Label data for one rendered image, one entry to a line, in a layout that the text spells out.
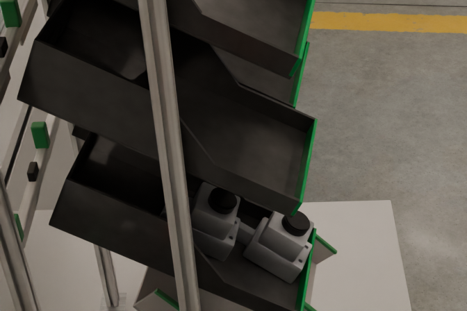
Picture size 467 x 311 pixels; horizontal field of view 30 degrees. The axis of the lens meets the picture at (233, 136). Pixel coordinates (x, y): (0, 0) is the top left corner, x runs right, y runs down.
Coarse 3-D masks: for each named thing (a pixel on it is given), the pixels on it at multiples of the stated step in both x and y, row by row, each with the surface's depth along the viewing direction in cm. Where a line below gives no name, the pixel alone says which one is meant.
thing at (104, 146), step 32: (96, 160) 98; (128, 160) 100; (64, 192) 86; (96, 192) 86; (128, 192) 97; (160, 192) 99; (192, 192) 101; (64, 224) 89; (96, 224) 89; (128, 224) 88; (160, 224) 87; (256, 224) 101; (128, 256) 91; (160, 256) 90; (224, 288) 91; (256, 288) 94; (288, 288) 96
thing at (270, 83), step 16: (48, 16) 92; (304, 48) 103; (240, 64) 98; (304, 64) 99; (240, 80) 96; (256, 80) 97; (272, 80) 99; (288, 80) 100; (272, 96) 93; (288, 96) 98
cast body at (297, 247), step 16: (240, 224) 97; (272, 224) 93; (288, 224) 93; (304, 224) 94; (240, 240) 98; (256, 240) 95; (272, 240) 94; (288, 240) 93; (304, 240) 93; (256, 256) 96; (272, 256) 95; (288, 256) 94; (304, 256) 96; (272, 272) 96; (288, 272) 95
